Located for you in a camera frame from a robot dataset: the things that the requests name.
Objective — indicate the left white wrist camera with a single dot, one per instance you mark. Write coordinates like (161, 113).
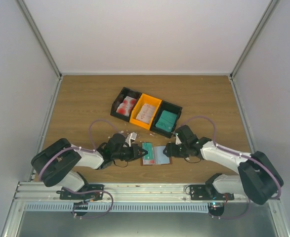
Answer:
(131, 138)

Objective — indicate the teal card stack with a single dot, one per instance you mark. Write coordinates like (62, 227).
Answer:
(166, 121)

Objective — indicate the black bin with red cards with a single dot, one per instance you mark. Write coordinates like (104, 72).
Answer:
(124, 93)

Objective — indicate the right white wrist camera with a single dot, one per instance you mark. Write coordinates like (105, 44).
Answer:
(177, 139)

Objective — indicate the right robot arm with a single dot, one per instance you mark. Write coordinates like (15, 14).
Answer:
(255, 176)

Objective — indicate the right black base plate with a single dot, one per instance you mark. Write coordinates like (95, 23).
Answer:
(216, 201)

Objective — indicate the brown leather card holder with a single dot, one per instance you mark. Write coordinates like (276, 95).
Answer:
(159, 157)

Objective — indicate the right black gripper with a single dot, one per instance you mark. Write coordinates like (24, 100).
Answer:
(171, 152)

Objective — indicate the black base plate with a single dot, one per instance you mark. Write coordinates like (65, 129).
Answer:
(216, 201)
(90, 192)

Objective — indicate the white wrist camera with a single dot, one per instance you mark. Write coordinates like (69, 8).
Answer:
(131, 138)
(177, 139)

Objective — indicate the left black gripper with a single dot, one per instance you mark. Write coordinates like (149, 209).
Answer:
(135, 156)

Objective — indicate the red circle card stack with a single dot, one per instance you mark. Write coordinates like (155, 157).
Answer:
(125, 107)

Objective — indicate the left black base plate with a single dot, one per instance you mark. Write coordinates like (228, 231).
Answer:
(90, 192)

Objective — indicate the orange bin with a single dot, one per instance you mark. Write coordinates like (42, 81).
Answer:
(144, 98)

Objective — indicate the white patterned card stack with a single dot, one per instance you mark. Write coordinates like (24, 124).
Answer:
(145, 114)

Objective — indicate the grey slotted cable duct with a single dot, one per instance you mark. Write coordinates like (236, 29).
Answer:
(119, 207)

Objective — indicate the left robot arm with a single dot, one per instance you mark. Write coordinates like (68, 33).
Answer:
(55, 164)

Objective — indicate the aluminium rail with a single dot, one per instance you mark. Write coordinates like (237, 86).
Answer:
(121, 192)

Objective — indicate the black bin with teal cards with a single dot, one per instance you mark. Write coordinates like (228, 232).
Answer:
(168, 107)

